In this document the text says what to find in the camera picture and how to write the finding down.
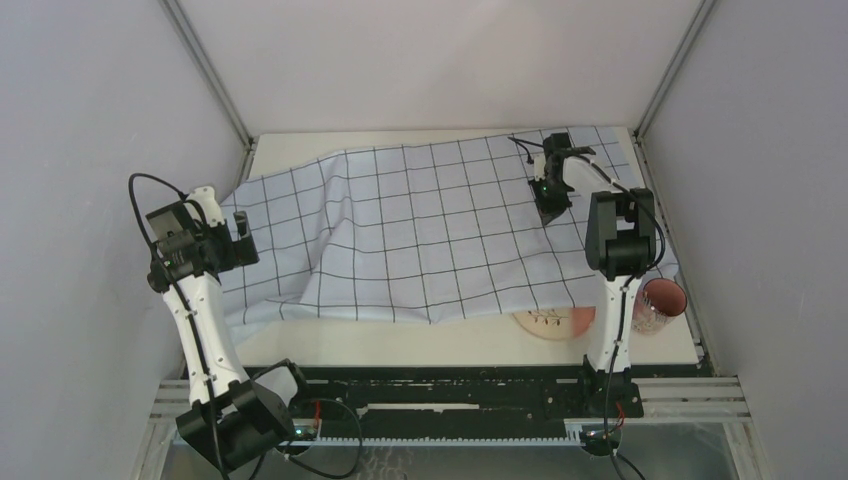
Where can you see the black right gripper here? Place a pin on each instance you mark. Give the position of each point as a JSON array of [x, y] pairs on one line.
[[549, 210]]

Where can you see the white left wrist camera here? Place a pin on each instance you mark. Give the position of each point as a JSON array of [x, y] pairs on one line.
[[206, 202]]

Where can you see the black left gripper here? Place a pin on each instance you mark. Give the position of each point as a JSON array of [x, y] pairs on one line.
[[239, 253]]

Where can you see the cream pink branch plate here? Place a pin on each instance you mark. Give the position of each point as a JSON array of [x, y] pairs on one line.
[[558, 324]]

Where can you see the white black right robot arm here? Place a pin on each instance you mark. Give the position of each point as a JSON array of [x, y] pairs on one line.
[[620, 246]]

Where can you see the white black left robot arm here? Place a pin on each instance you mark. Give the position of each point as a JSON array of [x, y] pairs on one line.
[[234, 417]]

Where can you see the white checked tablecloth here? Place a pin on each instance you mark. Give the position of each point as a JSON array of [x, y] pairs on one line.
[[407, 234]]

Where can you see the pink patterned mug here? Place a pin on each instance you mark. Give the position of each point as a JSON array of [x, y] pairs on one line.
[[658, 303]]

